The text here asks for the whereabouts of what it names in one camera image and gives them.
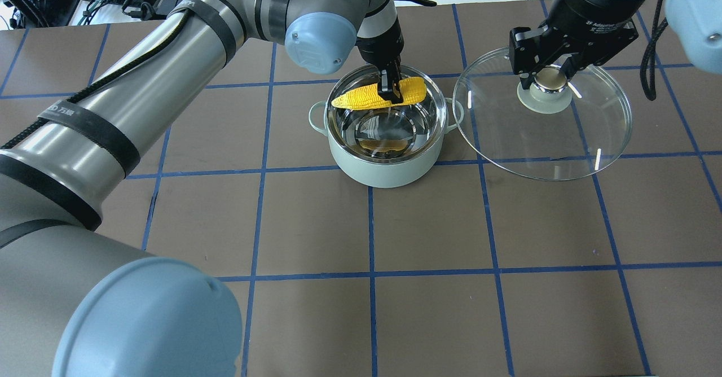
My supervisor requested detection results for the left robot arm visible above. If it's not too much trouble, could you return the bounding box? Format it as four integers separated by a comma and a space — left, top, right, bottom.
2, 0, 400, 376

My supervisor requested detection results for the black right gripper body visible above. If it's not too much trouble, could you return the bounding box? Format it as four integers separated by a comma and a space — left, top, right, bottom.
509, 0, 640, 76

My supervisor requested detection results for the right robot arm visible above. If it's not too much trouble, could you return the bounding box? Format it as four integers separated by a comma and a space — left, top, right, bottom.
509, 0, 721, 90

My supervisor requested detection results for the glass pot lid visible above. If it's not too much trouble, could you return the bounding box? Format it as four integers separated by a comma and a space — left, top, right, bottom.
453, 48, 633, 181

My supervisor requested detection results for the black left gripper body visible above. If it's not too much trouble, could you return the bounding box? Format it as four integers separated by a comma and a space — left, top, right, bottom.
356, 19, 404, 76

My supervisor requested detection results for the pale green electric pot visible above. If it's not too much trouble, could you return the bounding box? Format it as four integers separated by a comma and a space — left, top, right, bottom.
309, 65, 465, 189

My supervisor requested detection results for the yellow corn cob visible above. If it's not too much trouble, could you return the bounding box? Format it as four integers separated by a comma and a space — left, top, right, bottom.
331, 77, 426, 111

